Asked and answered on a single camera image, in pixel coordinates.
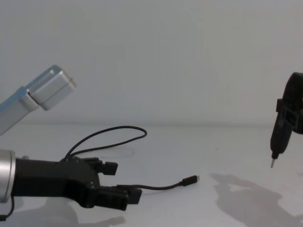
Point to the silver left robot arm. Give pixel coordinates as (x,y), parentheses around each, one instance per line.
(45,94)

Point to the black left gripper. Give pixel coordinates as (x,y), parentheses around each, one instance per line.
(47,178)

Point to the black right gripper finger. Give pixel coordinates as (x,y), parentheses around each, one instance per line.
(287,113)

